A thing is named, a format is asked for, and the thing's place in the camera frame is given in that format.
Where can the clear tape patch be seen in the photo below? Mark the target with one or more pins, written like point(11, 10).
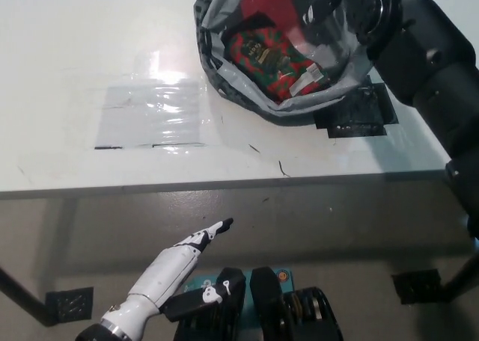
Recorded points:
point(149, 116)

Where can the black floor tape square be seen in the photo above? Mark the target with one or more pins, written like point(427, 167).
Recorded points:
point(67, 303)
point(415, 286)

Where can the red flat item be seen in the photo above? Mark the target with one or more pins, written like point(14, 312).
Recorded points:
point(277, 0)

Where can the black plastic bag grey inside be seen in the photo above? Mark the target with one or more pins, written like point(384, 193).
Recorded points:
point(292, 109)

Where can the black tape patch on table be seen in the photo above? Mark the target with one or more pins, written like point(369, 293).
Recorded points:
point(359, 120)

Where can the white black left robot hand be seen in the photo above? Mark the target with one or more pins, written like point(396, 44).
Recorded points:
point(161, 273)

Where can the red green coffee bean bag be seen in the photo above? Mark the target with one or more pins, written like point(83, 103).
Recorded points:
point(269, 64)

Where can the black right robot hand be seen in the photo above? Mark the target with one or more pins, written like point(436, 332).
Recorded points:
point(348, 4)

